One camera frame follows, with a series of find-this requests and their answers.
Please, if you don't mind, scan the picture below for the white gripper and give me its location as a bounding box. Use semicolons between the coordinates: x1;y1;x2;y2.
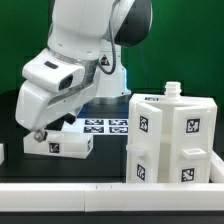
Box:
14;79;98;143

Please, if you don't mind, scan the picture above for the white cabinet body box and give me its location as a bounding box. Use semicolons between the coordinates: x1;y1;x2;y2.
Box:
126;81;217;183

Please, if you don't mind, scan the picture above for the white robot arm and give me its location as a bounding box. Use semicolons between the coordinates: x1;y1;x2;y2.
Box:
15;0;153;142

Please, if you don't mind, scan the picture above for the long white cabinet side piece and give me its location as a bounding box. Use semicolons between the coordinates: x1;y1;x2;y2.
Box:
23;130;93;159

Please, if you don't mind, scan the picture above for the white left fence bar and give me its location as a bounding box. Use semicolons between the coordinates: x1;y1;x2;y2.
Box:
0;143;4;166

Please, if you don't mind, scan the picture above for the white fence bar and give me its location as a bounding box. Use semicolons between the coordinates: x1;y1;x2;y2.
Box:
210;160;224;184
0;143;4;166
0;183;224;212

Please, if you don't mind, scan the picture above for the white marker sheet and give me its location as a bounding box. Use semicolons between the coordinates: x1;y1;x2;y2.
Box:
62;118;128;135

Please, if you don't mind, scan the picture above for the white front fence bar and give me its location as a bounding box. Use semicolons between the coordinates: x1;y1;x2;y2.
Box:
0;183;224;212

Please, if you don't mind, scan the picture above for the white right fence bar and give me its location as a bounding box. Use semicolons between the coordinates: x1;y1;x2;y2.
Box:
210;160;224;184

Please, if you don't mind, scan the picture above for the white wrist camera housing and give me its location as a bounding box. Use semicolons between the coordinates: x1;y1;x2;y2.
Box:
22;49;85;93

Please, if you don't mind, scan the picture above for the black cable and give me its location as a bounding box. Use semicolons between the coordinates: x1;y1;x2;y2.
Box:
96;0;124;76

